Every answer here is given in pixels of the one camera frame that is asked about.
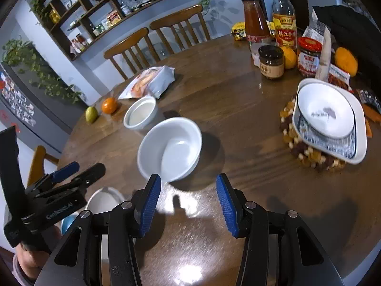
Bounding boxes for orange tangerine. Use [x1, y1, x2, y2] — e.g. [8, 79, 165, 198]
[101, 97, 118, 115]

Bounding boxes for left back wooden chair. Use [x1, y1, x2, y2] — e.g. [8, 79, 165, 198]
[103, 27, 160, 81]

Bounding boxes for small clear white-lid jar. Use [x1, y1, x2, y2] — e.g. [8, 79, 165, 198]
[249, 41, 264, 67]

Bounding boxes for red sauce bottle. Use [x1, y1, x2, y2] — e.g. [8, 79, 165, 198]
[241, 0, 271, 43]

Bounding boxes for dark wooden wall shelf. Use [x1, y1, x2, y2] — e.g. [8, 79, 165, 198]
[31, 0, 163, 61]

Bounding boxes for small white ramekin bowl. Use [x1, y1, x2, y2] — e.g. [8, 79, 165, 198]
[123, 96, 158, 132]

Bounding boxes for patterned square plate on trivet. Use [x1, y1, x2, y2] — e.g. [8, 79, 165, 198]
[292, 78, 367, 165]

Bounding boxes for red lid chili jar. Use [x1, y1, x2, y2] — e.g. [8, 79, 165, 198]
[297, 37, 322, 77]

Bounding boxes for medium white bowl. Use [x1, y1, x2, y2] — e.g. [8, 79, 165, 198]
[137, 117, 202, 183]

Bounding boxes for wooden bead trivet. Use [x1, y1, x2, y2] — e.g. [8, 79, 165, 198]
[279, 97, 346, 172]

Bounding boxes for person's left hand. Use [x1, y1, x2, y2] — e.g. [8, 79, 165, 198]
[15, 225, 61, 280]

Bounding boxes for hanging green vine plant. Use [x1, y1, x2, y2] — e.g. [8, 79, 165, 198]
[2, 38, 85, 104]

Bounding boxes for grey refrigerator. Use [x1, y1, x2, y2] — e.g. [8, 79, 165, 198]
[1, 54, 86, 158]

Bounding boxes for white snack bag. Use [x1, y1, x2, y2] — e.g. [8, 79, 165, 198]
[118, 66, 175, 100]

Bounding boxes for green pear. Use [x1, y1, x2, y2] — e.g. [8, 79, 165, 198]
[85, 107, 98, 124]

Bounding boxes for white bowl on trivet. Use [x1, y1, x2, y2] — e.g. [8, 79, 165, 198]
[297, 83, 355, 139]

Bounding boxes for yellow snack packet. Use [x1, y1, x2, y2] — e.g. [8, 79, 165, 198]
[231, 22, 247, 41]

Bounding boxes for right back wooden chair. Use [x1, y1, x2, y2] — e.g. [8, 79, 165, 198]
[149, 5, 211, 54]

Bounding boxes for side wooden chair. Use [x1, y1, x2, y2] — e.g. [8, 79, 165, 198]
[27, 145, 59, 187]

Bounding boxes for large white bowl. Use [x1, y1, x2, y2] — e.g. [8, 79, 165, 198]
[85, 187, 125, 214]

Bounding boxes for brown paste jar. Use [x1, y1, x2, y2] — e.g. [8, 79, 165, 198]
[258, 45, 284, 80]

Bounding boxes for vinegar bottle yellow cap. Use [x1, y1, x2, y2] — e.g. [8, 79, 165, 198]
[272, 0, 297, 50]

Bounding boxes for blue square dish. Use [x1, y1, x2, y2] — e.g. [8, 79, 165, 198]
[61, 212, 78, 235]

